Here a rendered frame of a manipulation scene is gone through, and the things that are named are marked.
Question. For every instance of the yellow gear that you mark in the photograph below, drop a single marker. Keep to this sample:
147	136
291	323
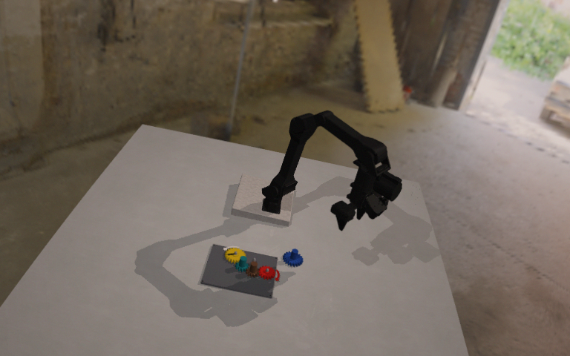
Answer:
234	258

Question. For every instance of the red gear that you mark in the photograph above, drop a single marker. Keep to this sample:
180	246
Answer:
270	274

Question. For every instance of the blue gear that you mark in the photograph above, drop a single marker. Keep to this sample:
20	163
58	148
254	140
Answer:
293	258

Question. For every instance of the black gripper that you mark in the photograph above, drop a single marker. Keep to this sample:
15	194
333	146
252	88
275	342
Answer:
345	212

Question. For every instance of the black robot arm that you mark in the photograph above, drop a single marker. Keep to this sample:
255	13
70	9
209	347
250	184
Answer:
368	151

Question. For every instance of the brown gear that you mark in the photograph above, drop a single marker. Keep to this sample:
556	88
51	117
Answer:
252	270

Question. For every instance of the teal gear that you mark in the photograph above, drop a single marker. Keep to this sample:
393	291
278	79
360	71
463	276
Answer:
241	265

